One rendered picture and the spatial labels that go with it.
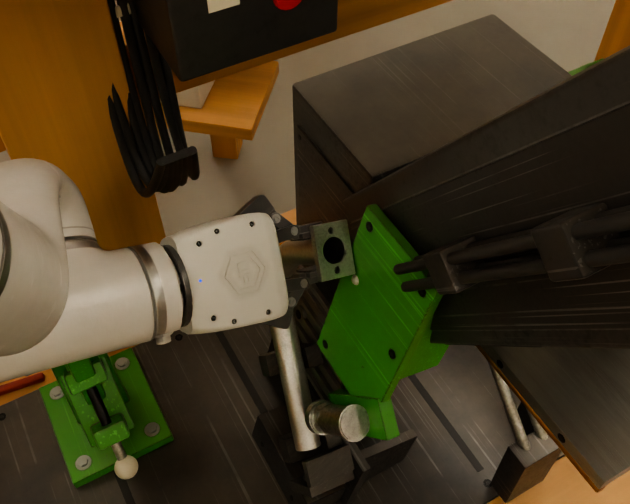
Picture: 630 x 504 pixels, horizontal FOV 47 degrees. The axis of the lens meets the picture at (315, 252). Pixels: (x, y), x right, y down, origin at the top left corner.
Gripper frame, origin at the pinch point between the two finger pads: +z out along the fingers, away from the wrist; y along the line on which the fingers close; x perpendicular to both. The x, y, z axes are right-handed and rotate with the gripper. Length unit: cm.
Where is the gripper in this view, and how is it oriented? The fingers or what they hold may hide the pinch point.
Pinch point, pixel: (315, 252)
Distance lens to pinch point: 72.4
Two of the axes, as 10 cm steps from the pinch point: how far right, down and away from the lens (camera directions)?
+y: -1.8, -9.8, -1.0
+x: -5.2, 0.1, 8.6
